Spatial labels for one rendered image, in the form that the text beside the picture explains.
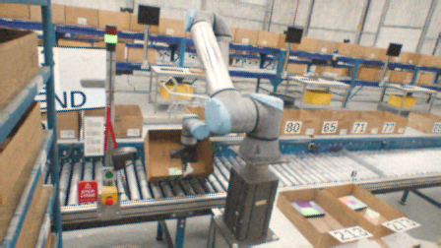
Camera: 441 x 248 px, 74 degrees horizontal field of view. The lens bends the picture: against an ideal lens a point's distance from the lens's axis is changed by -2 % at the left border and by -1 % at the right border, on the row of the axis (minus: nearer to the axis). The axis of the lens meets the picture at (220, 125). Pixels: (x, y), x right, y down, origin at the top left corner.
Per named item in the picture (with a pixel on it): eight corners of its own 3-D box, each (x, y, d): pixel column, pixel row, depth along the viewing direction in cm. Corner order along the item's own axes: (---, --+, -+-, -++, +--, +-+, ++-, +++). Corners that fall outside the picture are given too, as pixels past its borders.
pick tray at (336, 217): (316, 250, 144) (321, 233, 141) (275, 206, 177) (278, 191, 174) (358, 241, 155) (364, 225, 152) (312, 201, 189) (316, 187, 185)
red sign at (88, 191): (77, 204, 148) (76, 181, 144) (77, 203, 149) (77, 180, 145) (110, 201, 154) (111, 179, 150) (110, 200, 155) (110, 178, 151)
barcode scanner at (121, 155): (138, 168, 148) (136, 150, 144) (113, 173, 144) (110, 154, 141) (137, 162, 154) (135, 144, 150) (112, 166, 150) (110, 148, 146)
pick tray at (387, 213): (370, 241, 156) (376, 225, 153) (318, 202, 188) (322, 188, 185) (403, 230, 169) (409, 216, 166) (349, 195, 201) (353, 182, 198)
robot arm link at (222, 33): (225, 18, 170) (224, 135, 175) (206, 15, 165) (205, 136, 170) (235, 12, 160) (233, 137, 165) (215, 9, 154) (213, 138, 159)
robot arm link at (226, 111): (260, 120, 121) (214, 4, 158) (221, 121, 113) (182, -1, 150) (244, 140, 132) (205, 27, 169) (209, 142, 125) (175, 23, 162)
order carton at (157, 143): (146, 183, 183) (151, 176, 169) (143, 139, 194) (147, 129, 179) (206, 178, 199) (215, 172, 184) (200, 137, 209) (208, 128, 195)
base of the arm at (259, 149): (287, 159, 135) (291, 139, 133) (252, 162, 127) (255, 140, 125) (265, 145, 152) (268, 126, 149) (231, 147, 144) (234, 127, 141)
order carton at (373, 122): (347, 135, 287) (352, 119, 281) (328, 125, 312) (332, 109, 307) (377, 135, 301) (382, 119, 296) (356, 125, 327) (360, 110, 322)
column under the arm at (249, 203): (279, 240, 148) (292, 182, 138) (233, 251, 137) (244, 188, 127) (253, 210, 170) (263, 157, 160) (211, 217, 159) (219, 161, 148)
